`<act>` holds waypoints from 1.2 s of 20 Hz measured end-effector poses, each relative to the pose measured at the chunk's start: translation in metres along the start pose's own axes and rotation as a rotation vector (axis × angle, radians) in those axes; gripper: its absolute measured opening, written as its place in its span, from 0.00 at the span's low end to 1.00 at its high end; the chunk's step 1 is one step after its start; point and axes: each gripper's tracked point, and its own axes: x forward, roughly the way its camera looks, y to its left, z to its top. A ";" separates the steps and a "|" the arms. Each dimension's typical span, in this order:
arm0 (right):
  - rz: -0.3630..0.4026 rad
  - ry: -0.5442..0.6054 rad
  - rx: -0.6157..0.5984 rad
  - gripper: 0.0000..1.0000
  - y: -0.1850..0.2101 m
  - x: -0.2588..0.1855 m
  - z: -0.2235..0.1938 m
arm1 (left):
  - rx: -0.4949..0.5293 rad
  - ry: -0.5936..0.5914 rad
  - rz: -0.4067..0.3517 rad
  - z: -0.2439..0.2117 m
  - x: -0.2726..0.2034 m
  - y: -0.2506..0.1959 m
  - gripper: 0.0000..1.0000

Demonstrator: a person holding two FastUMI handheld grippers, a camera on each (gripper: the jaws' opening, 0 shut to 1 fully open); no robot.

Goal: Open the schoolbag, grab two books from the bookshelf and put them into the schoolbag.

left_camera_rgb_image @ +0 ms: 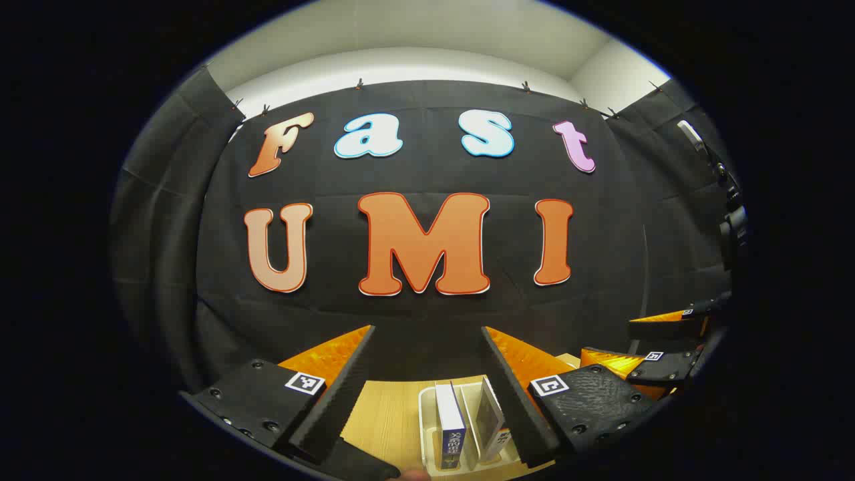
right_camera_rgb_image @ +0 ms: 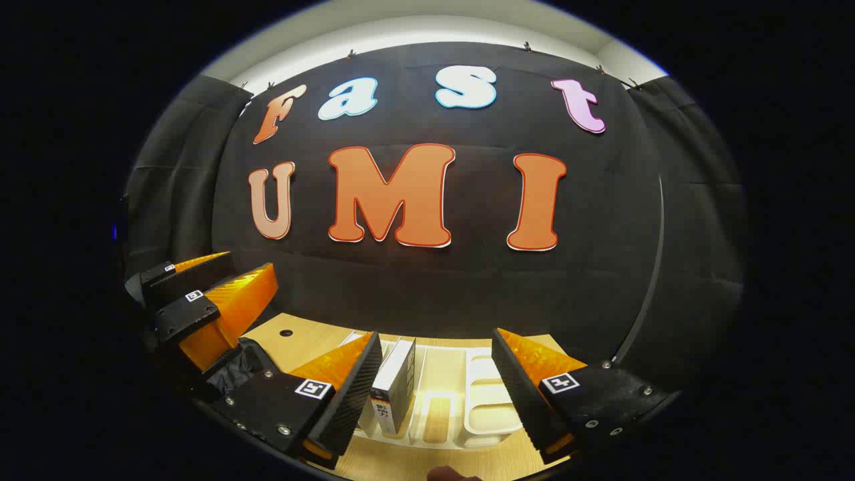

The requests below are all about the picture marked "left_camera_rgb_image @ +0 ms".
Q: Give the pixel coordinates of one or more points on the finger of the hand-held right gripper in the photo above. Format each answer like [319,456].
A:
[668,329]
[668,367]

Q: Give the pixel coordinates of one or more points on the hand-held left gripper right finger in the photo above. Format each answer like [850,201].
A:
[518,414]

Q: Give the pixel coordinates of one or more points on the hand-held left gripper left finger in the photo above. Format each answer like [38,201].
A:
[334,401]

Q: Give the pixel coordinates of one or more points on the portrait cover book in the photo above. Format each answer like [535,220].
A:
[491,417]

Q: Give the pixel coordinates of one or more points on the blue cover book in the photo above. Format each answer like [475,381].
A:
[451,434]

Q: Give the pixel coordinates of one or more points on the white bookshelf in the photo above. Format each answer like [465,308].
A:
[426,427]

